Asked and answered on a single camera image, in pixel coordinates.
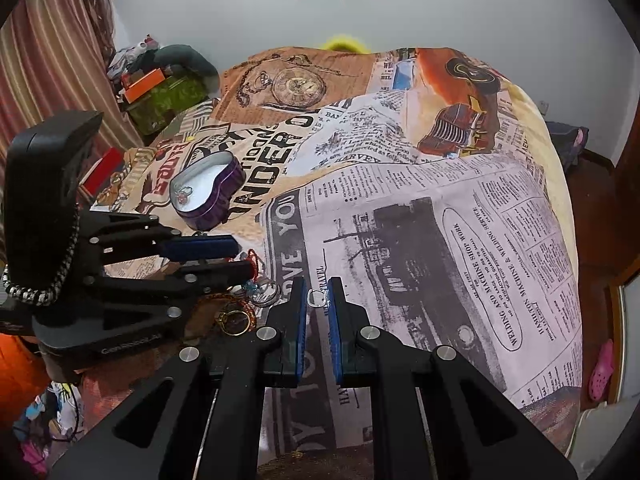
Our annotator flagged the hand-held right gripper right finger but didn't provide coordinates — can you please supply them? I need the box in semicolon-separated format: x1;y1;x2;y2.
327;277;579;480

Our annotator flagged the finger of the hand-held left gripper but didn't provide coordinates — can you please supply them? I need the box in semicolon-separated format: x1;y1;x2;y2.
82;259;254;334
89;211;240;264

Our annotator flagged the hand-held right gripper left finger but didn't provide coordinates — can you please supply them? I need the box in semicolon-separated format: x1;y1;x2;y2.
50;276;308;480

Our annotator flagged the purple heart-shaped tin box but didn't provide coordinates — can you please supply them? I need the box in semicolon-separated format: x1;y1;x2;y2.
169;153;247;231

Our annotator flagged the red box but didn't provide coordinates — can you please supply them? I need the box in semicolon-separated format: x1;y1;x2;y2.
79;148;124;195

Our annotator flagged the striped curtain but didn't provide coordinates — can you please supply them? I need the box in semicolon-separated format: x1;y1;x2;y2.
0;0;146;161

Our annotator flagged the newspaper print blanket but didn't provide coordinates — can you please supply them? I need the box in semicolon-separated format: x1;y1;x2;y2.
80;47;586;467

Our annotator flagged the orange box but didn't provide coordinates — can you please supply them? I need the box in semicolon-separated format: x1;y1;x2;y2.
122;68;166;103

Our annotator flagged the green patterned bag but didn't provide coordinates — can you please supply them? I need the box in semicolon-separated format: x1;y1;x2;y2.
126;76;210;135

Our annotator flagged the pile of clothes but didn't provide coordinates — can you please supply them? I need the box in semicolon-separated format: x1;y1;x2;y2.
106;35;221;106

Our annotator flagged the colourful clothes heap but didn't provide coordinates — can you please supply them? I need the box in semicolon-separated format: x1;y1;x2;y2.
12;381;87;479

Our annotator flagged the yellow round object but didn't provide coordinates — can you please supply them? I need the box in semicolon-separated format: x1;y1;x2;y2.
320;33;372;55

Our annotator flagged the pink clog shoe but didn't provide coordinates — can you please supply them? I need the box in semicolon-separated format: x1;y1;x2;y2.
587;339;616;402

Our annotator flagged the white container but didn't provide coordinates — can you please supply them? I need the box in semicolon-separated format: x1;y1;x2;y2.
568;402;632;476

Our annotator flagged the dark bag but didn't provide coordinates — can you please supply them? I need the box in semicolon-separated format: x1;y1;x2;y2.
544;120;591;171

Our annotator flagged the red bead bracelet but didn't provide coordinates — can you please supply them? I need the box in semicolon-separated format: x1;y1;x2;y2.
244;248;265;286

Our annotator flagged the gold ring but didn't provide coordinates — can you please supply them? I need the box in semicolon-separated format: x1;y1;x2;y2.
216;309;252;337

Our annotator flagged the large silver ring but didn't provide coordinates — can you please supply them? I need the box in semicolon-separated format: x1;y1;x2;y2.
249;281;282;309

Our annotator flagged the black white braided cord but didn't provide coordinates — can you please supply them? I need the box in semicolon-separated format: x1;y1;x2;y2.
2;200;82;308

